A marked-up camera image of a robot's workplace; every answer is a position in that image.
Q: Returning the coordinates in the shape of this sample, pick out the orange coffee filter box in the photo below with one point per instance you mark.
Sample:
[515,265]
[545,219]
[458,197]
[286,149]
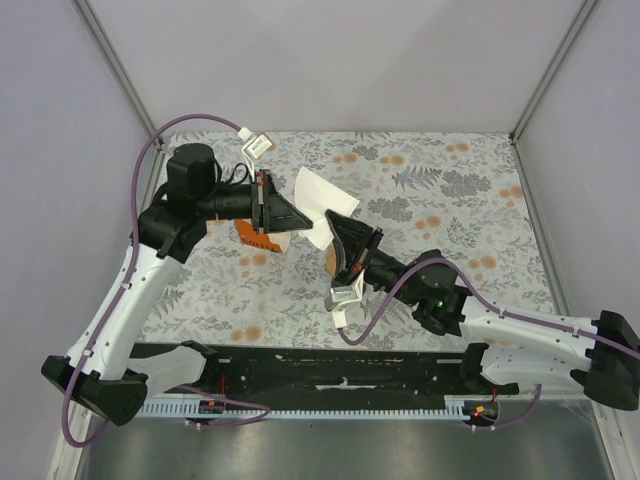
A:
[274,242]

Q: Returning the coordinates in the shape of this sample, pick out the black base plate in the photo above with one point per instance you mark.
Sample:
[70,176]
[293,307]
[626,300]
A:
[349,379]

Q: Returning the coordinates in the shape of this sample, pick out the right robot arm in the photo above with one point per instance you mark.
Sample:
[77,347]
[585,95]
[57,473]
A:
[506,345]

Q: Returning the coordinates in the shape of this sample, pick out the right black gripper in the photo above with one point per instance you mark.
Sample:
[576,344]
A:
[354,241]

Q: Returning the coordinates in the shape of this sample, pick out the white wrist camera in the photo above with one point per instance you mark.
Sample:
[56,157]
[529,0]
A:
[341,298]
[254,145]

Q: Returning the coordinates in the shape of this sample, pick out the white slotted cable duct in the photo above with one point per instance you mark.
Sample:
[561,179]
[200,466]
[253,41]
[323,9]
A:
[200,408]

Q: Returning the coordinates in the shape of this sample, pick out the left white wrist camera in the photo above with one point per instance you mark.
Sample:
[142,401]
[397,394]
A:
[254,145]

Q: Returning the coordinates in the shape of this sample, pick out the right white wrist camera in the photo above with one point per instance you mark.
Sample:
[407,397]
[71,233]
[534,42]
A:
[341,298]

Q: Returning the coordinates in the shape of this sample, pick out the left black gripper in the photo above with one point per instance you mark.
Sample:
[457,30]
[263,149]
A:
[270,211]

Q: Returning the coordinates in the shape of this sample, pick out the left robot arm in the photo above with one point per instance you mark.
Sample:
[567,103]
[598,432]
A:
[163,237]

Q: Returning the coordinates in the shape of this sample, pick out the white paper coffee filter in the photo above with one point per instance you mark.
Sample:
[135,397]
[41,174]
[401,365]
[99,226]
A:
[313,196]

